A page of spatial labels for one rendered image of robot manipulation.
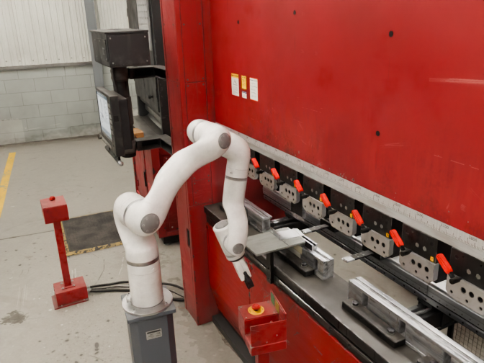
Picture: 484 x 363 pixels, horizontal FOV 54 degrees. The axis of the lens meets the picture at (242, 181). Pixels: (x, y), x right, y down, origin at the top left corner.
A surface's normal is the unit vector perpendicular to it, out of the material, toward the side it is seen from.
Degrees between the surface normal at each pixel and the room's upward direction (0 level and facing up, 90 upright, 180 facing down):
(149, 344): 90
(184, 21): 90
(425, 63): 90
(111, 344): 0
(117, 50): 90
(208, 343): 0
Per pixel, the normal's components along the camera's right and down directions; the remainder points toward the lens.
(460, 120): -0.89, 0.18
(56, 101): 0.36, 0.30
